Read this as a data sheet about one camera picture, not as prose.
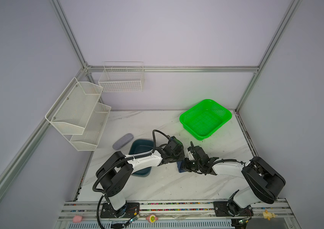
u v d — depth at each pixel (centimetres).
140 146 98
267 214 69
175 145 68
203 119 115
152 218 67
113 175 45
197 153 70
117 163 48
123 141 98
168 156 66
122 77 95
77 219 70
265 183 44
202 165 70
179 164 87
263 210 72
